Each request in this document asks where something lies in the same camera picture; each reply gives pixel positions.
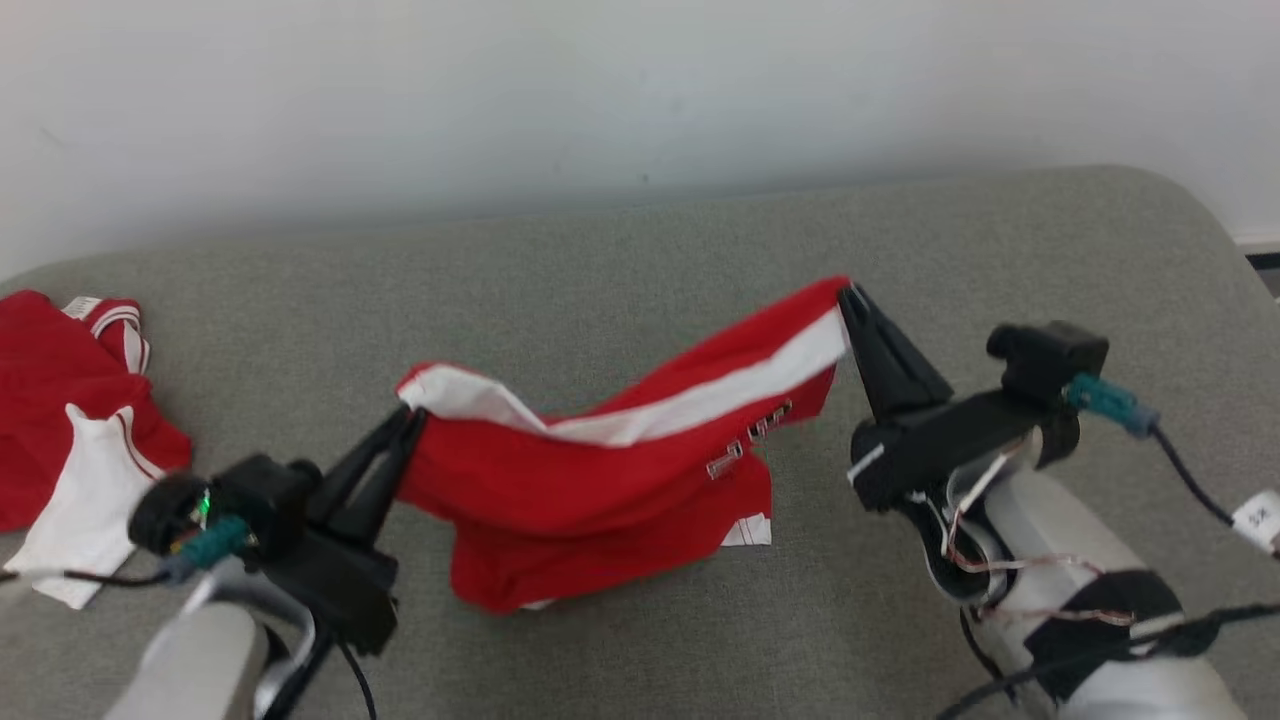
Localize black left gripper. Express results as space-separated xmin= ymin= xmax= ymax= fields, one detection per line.
xmin=260 ymin=405 xmax=429 ymax=658

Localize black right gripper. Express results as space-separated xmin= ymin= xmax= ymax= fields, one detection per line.
xmin=838 ymin=285 xmax=1083 ymax=513

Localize red shorts with white stripe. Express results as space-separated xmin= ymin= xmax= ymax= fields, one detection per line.
xmin=395 ymin=277 xmax=853 ymax=614

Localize red jersey with white sleeve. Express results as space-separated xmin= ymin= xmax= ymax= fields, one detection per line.
xmin=0 ymin=290 xmax=193 ymax=611

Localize teal left camera connector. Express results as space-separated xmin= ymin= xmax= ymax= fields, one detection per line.
xmin=163 ymin=514 xmax=253 ymax=583

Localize teal camera connector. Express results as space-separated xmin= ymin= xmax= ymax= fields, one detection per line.
xmin=163 ymin=514 xmax=253 ymax=583
xmin=1063 ymin=373 xmax=1161 ymax=438

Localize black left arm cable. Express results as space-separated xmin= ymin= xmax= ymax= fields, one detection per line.
xmin=335 ymin=638 xmax=378 ymax=720

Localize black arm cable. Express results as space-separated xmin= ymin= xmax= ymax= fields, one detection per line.
xmin=335 ymin=638 xmax=378 ymax=720
xmin=935 ymin=603 xmax=1280 ymax=720

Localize teal right camera connector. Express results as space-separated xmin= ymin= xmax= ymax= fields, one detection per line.
xmin=1063 ymin=373 xmax=1161 ymax=438

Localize thin red white wires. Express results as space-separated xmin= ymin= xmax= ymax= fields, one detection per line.
xmin=938 ymin=445 xmax=1136 ymax=626

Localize black left camera cable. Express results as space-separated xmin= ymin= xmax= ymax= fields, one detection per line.
xmin=0 ymin=566 xmax=171 ymax=589

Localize black camera cable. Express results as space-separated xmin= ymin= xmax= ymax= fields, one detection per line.
xmin=0 ymin=566 xmax=171 ymax=589
xmin=1148 ymin=425 xmax=1239 ymax=526

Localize black right camera cable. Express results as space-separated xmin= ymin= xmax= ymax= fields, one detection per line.
xmin=1148 ymin=425 xmax=1239 ymax=526

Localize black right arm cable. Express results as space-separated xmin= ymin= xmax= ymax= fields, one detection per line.
xmin=935 ymin=603 xmax=1280 ymax=720

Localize white cable label tag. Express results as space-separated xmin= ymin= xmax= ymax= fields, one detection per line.
xmin=1231 ymin=488 xmax=1280 ymax=557

